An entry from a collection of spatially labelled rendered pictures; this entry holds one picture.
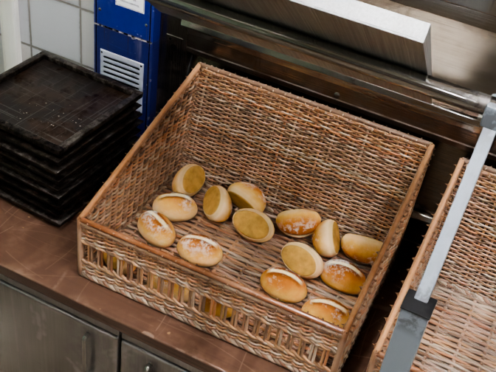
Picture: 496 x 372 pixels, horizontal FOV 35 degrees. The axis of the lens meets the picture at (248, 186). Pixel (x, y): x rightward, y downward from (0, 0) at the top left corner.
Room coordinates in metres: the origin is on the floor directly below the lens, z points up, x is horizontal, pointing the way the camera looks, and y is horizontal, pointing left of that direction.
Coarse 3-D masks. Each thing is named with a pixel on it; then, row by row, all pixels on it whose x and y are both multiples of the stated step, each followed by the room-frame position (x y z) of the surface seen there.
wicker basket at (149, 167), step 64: (192, 128) 1.50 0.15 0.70; (320, 128) 1.42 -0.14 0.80; (384, 128) 1.39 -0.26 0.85; (128, 192) 1.27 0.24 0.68; (320, 192) 1.37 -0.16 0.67; (384, 192) 1.34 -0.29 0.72; (128, 256) 1.07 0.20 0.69; (256, 256) 1.23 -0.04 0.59; (320, 256) 1.26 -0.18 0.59; (384, 256) 1.09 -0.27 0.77; (192, 320) 1.02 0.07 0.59; (256, 320) 0.98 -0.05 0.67; (320, 320) 0.94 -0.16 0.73
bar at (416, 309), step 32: (160, 0) 1.18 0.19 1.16; (192, 0) 1.17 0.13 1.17; (256, 32) 1.12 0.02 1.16; (288, 32) 1.11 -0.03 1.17; (352, 64) 1.06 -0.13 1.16; (384, 64) 1.05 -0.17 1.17; (448, 96) 1.01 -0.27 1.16; (480, 96) 1.00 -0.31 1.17; (480, 160) 0.94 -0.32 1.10; (448, 224) 0.88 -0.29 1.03; (416, 320) 0.77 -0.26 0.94; (416, 352) 0.79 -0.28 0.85
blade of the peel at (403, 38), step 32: (224, 0) 1.13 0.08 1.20; (256, 0) 1.06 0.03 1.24; (288, 0) 1.00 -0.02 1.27; (320, 0) 1.00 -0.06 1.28; (352, 0) 0.99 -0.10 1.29; (224, 32) 1.33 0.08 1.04; (320, 32) 1.08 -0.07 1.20; (352, 32) 1.02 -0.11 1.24; (384, 32) 0.96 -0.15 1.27; (416, 32) 0.95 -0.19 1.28; (320, 64) 1.25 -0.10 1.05; (416, 64) 1.02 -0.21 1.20; (416, 96) 1.18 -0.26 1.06
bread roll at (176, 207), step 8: (176, 192) 1.33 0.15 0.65; (160, 200) 1.31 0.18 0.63; (168, 200) 1.31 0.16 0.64; (176, 200) 1.31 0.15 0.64; (184, 200) 1.31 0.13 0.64; (192, 200) 1.32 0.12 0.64; (160, 208) 1.30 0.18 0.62; (168, 208) 1.29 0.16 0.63; (176, 208) 1.30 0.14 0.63; (184, 208) 1.30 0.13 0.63; (192, 208) 1.31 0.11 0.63; (168, 216) 1.29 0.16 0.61; (176, 216) 1.29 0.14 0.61; (184, 216) 1.29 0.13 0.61; (192, 216) 1.30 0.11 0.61
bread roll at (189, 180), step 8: (184, 168) 1.41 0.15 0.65; (192, 168) 1.42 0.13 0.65; (200, 168) 1.43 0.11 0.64; (176, 176) 1.39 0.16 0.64; (184, 176) 1.38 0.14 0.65; (192, 176) 1.40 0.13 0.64; (200, 176) 1.42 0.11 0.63; (176, 184) 1.37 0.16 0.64; (184, 184) 1.37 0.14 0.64; (192, 184) 1.39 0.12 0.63; (200, 184) 1.40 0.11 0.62; (184, 192) 1.36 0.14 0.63; (192, 192) 1.37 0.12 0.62
